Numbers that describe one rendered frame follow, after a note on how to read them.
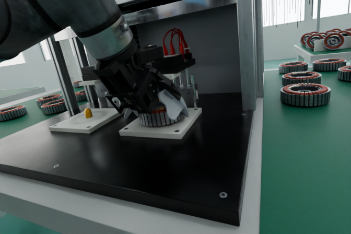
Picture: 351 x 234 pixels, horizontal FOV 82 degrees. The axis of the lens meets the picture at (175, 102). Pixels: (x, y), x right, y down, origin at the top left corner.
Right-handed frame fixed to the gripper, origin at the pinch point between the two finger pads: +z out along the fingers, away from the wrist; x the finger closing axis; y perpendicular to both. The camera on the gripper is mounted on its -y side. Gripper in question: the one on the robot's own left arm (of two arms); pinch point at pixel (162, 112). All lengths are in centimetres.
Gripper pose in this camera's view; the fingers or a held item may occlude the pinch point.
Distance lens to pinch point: 48.4
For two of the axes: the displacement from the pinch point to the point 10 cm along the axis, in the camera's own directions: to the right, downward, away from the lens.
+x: 9.1, -0.2, -4.1
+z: 3.2, 6.6, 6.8
